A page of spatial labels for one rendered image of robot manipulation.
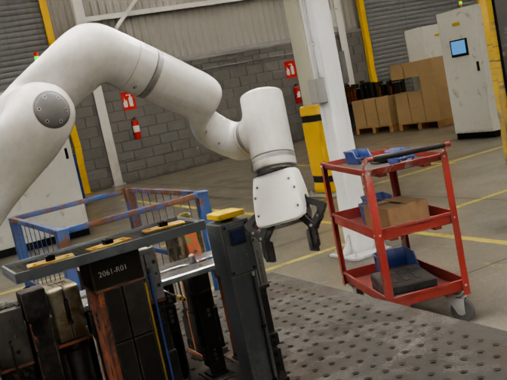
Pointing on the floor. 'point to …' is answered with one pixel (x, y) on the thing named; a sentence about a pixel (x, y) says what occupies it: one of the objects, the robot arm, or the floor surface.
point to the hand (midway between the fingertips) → (292, 251)
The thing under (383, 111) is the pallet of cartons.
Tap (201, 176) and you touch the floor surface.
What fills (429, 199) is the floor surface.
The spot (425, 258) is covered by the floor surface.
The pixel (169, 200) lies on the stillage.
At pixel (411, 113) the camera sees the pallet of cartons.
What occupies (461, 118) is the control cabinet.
